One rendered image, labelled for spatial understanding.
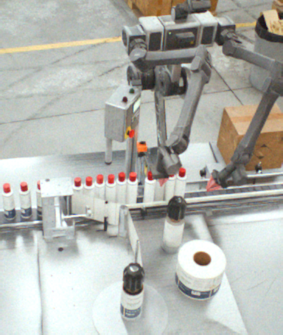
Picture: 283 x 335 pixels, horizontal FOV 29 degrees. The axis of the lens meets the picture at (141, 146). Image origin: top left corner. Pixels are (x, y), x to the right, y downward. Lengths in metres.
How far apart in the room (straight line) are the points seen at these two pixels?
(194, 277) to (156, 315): 0.22
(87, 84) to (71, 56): 0.50
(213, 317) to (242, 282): 0.27
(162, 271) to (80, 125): 2.35
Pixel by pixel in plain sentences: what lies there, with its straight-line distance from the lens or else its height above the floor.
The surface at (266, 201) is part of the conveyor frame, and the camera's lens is 2.89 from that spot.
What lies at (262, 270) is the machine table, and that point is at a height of 0.83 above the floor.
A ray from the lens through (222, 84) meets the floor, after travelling 5.25.
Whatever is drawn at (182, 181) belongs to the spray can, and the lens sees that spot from 2.63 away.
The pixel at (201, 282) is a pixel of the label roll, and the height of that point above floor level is 1.00.
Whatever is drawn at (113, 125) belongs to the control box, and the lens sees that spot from 2.38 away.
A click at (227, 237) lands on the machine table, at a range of 2.70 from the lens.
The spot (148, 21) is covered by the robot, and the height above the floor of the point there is 1.53.
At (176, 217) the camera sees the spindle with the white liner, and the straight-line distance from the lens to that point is 2.35.
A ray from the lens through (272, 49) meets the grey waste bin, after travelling 4.99.
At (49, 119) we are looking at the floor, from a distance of 4.66.
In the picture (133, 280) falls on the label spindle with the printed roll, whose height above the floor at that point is 1.16.
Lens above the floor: 2.84
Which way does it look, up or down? 40 degrees down
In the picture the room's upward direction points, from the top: 5 degrees clockwise
